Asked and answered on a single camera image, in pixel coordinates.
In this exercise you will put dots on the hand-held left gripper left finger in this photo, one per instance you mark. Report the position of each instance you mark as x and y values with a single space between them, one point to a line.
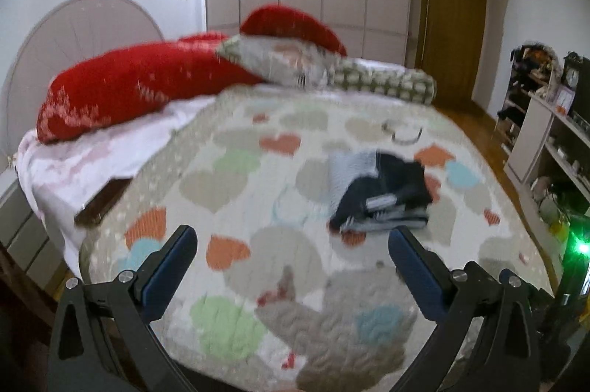
168 270

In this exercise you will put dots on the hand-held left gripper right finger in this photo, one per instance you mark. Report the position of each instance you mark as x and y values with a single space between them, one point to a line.
417 270

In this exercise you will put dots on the navy striped pants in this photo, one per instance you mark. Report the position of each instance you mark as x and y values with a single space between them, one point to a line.
396 184

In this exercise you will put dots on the dark brown phone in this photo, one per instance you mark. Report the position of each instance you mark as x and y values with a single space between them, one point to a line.
102 203

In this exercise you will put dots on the heart patterned quilt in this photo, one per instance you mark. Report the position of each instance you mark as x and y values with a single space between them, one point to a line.
258 170

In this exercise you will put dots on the white bed sheet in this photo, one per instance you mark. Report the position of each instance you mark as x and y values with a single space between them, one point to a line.
69 170

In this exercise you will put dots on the white shelf unit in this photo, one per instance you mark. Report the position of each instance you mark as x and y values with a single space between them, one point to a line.
530 138

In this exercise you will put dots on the large red pillow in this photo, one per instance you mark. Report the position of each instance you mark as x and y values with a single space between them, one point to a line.
120 87

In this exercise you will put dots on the green dotted bolster pillow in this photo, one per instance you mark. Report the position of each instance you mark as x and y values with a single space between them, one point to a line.
387 81

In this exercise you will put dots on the black mantel clock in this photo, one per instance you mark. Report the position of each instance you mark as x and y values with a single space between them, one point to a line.
576 81

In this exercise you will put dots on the floral beige pillow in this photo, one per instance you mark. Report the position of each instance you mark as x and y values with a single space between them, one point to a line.
272 62

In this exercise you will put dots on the wooden door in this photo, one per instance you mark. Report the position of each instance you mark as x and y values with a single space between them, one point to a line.
454 32

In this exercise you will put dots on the rounded grey headboard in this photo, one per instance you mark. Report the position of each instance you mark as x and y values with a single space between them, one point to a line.
69 32

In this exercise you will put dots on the small red pillow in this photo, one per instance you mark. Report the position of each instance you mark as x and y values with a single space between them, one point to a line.
290 25

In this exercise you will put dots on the grey bed frame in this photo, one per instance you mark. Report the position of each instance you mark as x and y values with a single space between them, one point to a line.
27 235

